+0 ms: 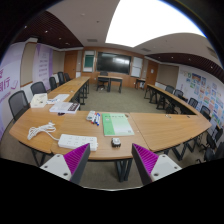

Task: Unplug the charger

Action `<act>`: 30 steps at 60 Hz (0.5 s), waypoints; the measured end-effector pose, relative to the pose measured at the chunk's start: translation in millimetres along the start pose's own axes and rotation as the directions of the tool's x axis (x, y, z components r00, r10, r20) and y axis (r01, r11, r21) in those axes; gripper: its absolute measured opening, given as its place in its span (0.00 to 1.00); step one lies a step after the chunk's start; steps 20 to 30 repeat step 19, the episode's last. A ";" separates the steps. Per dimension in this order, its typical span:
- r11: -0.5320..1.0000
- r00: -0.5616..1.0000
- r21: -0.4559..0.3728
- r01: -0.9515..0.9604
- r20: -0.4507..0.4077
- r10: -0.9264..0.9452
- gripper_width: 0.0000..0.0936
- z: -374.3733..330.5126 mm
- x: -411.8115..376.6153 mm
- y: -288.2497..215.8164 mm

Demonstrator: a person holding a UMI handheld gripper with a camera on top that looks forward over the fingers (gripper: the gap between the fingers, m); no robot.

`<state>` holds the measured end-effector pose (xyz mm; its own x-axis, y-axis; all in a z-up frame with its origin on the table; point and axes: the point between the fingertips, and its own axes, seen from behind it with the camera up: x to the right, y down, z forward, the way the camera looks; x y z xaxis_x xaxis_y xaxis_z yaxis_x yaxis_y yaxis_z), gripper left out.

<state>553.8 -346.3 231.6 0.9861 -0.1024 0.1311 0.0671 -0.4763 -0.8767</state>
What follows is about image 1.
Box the green and white booklet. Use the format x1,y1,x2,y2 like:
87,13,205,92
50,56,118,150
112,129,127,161
101,112,135,137

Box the narrow purple wall banner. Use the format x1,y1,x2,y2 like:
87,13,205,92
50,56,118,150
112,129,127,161
32,43,54,83

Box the green wall board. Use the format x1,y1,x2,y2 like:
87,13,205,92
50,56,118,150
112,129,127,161
82,50,96,73

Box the long wooden table row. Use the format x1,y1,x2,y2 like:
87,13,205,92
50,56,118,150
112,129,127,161
143,83,201,116
46,76,91,106

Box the small wooden side table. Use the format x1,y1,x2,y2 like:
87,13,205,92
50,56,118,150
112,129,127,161
134,78,147,90

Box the wooden teacher desk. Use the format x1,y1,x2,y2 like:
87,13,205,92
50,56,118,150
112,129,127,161
97,75,124,94

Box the white remote control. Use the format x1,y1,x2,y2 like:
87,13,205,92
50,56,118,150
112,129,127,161
86,110,97,122

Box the white power strip cable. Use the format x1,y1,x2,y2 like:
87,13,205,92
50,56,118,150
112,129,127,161
26,121,61,142

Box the large black wall screen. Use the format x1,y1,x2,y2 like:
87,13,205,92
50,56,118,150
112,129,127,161
96,51,132,75

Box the white wall board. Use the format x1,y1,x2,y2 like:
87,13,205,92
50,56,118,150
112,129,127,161
130,56,144,78

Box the black swivel chair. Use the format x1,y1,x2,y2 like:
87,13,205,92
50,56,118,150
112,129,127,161
96,70,109,92

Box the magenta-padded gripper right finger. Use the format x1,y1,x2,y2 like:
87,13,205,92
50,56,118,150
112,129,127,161
131,143,183,186

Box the colourful wall picture display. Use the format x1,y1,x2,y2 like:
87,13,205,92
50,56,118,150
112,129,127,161
176,66,224,129

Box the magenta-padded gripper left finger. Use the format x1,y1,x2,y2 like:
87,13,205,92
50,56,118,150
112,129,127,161
39,143,92,185

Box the bright ceiling light panel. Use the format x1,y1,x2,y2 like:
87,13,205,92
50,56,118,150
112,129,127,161
105,0,207,48

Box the white paper sheets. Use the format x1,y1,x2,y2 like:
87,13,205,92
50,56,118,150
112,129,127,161
46,93,70,104

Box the large purple wall banner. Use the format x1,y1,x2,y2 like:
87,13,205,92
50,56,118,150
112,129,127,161
0,41,26,141

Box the white and maroon book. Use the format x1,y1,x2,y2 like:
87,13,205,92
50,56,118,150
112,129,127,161
48,101,81,115

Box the row of black office chairs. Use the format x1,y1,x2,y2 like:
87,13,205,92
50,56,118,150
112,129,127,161
7,71,72,123
164,84,224,164

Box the white paper box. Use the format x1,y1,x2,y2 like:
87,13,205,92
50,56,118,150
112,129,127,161
29,92,49,109

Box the brown wooden door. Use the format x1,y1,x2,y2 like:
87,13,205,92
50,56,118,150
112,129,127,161
63,50,78,80
145,59,159,88

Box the white power strip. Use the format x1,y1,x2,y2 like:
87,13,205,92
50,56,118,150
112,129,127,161
57,133,99,152

